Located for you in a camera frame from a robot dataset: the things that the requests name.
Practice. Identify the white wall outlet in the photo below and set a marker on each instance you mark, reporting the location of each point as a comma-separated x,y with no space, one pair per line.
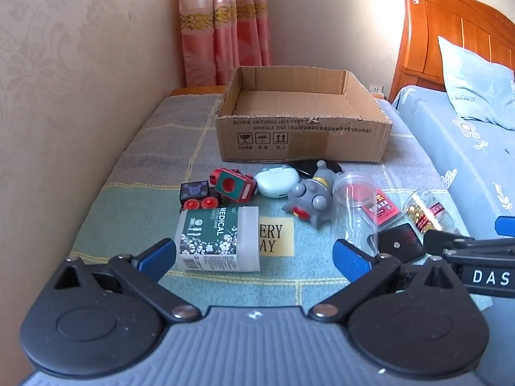
376,88

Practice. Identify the light blue pillow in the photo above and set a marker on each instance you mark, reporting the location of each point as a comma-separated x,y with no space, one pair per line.
478,80

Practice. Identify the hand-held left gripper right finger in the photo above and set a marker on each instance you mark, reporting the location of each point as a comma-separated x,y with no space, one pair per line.
352,259

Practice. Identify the black round disc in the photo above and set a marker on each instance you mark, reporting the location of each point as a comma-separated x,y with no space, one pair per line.
305,166

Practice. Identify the blue floral bed sheet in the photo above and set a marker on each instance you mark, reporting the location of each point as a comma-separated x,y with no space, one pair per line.
450,148

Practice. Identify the small jar of gold beads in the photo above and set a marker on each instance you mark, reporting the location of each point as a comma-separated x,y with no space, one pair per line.
428,211

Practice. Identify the red wooden toy train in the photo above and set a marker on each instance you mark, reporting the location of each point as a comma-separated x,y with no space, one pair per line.
233,187

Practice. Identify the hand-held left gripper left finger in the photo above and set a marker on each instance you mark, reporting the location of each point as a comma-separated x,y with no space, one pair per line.
155,255

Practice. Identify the white green cotton swab box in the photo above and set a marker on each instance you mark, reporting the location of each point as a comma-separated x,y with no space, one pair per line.
217,241

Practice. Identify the clear plastic jar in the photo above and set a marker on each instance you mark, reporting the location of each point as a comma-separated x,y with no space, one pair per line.
354,213

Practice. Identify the plaid grey green blanket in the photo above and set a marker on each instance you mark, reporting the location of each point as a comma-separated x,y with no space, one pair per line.
161,148

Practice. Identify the mint earbud case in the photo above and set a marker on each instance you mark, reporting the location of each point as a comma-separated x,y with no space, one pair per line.
275,183

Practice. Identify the grey rhino toy figure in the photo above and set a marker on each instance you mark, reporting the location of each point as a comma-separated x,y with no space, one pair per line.
309,199

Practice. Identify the orange wooden headboard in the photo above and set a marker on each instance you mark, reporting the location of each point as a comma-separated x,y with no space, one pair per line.
434,20

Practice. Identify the wooden bedside table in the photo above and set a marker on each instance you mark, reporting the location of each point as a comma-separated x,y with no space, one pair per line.
193,90

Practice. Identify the red snack packet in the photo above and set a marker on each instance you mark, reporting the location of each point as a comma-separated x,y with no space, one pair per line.
385,209

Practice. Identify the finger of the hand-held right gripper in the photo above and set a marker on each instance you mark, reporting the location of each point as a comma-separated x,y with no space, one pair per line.
440,240
506,225

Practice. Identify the pink patterned curtain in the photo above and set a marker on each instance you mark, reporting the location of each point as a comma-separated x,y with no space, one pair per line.
225,28

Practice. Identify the brown cardboard box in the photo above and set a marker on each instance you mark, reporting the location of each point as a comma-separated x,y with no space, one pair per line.
301,136

